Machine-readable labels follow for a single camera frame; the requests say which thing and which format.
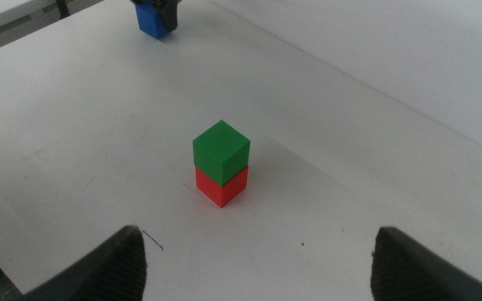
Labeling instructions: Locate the black stand leg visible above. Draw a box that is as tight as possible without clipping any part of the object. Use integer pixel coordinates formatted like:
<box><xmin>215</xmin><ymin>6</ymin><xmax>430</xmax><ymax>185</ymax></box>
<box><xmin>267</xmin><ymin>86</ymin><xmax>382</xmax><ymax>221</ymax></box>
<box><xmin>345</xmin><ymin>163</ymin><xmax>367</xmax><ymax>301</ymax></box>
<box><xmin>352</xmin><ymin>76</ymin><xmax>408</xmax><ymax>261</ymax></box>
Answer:
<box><xmin>55</xmin><ymin>0</ymin><xmax>71</xmax><ymax>20</ymax></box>

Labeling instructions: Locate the green cube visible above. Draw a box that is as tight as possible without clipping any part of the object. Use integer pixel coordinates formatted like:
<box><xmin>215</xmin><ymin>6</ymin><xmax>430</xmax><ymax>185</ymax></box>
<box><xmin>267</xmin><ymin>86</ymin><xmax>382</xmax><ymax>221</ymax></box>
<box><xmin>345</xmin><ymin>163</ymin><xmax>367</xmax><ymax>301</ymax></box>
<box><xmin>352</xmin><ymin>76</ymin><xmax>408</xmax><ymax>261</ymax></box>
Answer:
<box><xmin>192</xmin><ymin>120</ymin><xmax>252</xmax><ymax>187</ymax></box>

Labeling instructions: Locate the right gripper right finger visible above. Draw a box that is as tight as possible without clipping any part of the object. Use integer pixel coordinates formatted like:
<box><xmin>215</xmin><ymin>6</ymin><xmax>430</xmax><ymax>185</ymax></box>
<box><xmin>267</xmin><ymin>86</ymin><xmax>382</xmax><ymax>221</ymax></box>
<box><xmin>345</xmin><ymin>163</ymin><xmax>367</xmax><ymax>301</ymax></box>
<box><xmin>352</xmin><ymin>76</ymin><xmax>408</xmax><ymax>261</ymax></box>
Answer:
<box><xmin>370</xmin><ymin>227</ymin><xmax>482</xmax><ymax>301</ymax></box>

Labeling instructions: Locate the red cube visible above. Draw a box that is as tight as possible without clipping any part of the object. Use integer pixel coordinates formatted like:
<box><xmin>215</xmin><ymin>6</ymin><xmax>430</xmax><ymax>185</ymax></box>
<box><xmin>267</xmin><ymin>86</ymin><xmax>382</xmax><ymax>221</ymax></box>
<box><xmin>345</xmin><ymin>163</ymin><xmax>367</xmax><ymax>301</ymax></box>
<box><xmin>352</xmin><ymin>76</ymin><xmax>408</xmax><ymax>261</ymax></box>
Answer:
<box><xmin>194</xmin><ymin>165</ymin><xmax>249</xmax><ymax>209</ymax></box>

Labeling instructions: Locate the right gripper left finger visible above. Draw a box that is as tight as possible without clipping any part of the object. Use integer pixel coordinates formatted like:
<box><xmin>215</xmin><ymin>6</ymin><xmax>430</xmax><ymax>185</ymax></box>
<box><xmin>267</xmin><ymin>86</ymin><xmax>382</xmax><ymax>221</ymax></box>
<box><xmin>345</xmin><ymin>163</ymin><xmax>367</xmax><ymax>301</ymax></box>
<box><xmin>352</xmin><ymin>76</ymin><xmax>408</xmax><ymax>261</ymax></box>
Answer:
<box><xmin>23</xmin><ymin>225</ymin><xmax>148</xmax><ymax>301</ymax></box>

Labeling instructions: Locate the blue cube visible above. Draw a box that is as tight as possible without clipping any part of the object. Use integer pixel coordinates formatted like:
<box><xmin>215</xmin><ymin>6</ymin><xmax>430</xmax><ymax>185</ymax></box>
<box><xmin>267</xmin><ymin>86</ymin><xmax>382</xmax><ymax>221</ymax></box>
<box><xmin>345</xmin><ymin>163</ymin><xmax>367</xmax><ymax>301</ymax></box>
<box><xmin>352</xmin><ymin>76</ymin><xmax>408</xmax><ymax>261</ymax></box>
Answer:
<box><xmin>135</xmin><ymin>3</ymin><xmax>172</xmax><ymax>41</ymax></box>

